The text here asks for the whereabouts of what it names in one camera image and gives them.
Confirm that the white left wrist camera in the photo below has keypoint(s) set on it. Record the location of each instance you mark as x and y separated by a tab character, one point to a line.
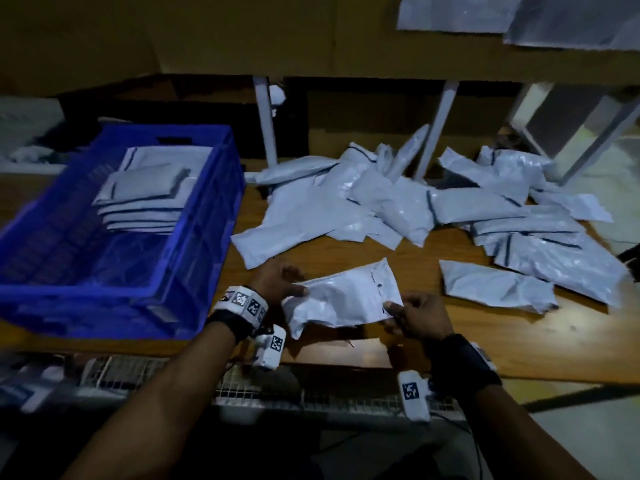
270	347

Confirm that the marker wristband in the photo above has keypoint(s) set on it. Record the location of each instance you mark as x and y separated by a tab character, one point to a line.
462	365
240	307

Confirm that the blue plastic crate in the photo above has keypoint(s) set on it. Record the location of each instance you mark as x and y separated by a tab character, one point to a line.
200	265

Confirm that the person's right hand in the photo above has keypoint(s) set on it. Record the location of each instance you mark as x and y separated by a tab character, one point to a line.
420	317

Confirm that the wooden table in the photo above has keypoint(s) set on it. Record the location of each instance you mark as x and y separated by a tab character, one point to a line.
570	345

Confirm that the white metal shelf leg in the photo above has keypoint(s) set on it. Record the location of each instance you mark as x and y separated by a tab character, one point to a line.
265	125
600	140
435	130

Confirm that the packed white bags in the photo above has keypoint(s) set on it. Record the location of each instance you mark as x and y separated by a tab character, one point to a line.
150	190

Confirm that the right marker wristband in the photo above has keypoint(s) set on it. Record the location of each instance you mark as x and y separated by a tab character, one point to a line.
462	365

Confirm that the pile of grey mailer bags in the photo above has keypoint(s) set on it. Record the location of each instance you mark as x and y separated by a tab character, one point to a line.
380	205

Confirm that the person's right forearm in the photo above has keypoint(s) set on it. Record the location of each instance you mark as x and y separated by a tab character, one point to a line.
525	435

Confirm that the person's left hand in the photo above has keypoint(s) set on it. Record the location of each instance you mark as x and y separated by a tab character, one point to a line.
275	283

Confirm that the white mailer bag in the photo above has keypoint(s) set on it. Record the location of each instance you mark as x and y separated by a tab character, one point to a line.
340	295

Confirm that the left marker wristband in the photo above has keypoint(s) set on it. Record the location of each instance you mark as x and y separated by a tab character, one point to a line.
240	307

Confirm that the person's left forearm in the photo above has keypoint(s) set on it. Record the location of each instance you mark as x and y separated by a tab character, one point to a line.
150	415

